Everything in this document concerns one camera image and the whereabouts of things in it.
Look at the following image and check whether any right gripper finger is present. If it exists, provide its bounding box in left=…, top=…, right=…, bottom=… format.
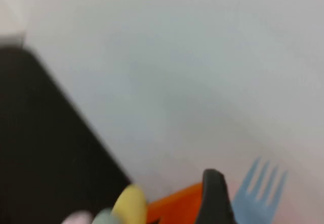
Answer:
left=196, top=168, right=236, bottom=224

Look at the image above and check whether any light blue plastic fork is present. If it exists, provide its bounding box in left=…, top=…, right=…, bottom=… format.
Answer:
left=231, top=157, right=289, bottom=224

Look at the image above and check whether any orange plastic cutlery holder crate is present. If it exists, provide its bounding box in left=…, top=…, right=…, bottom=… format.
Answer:
left=145, top=182, right=206, bottom=224

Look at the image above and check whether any light green plastic spoon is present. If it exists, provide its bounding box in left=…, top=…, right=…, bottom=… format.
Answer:
left=92, top=207, right=122, bottom=224

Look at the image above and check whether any yellow plastic spoon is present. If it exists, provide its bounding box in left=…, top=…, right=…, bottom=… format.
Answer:
left=111, top=184, right=148, bottom=224

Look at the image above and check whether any pale pink plastic spoon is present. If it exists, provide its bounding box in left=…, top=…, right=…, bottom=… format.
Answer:
left=62, top=210, right=94, bottom=224

